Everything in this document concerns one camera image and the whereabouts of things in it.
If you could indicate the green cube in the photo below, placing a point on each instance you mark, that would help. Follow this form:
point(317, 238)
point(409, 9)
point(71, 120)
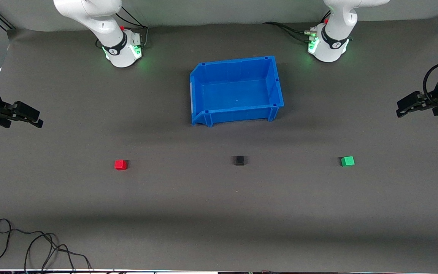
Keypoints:
point(347, 161)

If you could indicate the red cube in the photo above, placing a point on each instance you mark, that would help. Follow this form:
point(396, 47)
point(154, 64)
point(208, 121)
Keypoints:
point(120, 164)

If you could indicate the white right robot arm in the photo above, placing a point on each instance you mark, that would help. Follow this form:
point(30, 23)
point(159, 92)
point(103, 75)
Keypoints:
point(120, 49)

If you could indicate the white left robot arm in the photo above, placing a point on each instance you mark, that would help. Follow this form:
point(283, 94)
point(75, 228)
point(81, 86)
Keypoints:
point(331, 47)

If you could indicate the black cube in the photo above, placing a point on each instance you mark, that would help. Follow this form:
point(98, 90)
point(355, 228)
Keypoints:
point(240, 160)

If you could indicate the blue plastic storage bin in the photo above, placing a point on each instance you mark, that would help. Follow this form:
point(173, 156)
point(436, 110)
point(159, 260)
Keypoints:
point(236, 93)

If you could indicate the dark grey table mat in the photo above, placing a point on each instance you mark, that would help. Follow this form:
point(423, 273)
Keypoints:
point(219, 198)

